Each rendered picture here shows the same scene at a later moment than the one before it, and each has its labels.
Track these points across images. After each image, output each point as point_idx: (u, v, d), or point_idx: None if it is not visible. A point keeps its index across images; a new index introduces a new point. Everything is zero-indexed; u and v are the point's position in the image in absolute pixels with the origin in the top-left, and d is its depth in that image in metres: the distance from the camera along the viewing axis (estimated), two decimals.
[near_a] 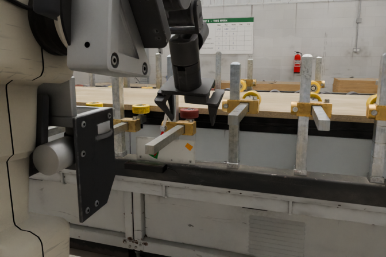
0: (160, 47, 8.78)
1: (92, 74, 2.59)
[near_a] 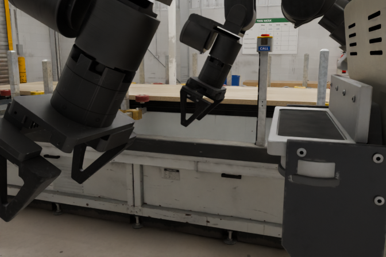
0: None
1: (230, 74, 2.61)
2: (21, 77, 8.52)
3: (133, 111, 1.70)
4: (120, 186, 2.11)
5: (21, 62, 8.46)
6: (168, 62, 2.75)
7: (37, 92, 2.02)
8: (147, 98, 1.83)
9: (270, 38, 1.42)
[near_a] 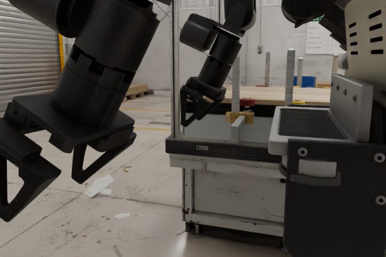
0: (260, 47, 8.35)
1: None
2: None
3: None
4: None
5: None
6: None
7: (302, 102, 1.57)
8: None
9: None
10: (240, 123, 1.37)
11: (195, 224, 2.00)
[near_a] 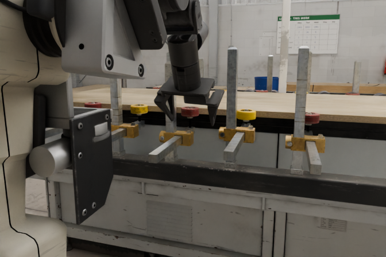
0: (231, 47, 8.22)
1: (359, 80, 2.04)
2: None
3: (317, 139, 1.12)
4: (249, 236, 1.53)
5: None
6: (271, 64, 2.18)
7: (141, 106, 1.44)
8: (319, 118, 1.25)
9: None
10: (47, 131, 1.24)
11: None
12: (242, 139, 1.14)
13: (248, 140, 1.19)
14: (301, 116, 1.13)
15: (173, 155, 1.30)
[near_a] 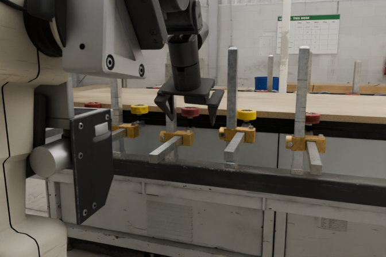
0: (231, 47, 8.22)
1: (359, 80, 2.04)
2: None
3: (317, 139, 1.12)
4: (250, 236, 1.53)
5: None
6: (271, 64, 2.18)
7: (141, 106, 1.44)
8: (319, 118, 1.25)
9: None
10: (47, 131, 1.24)
11: None
12: (242, 139, 1.14)
13: (249, 140, 1.19)
14: (302, 116, 1.13)
15: (173, 155, 1.30)
